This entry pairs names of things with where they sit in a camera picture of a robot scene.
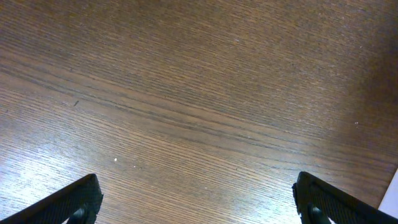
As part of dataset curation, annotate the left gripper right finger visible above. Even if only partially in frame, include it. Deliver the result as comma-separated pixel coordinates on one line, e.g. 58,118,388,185
292,171,397,224

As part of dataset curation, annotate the pink cardboard box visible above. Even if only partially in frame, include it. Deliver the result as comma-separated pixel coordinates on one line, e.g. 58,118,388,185
378,170,398,218

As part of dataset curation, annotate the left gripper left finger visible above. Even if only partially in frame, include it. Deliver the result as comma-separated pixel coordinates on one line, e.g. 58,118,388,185
1,174,103,224

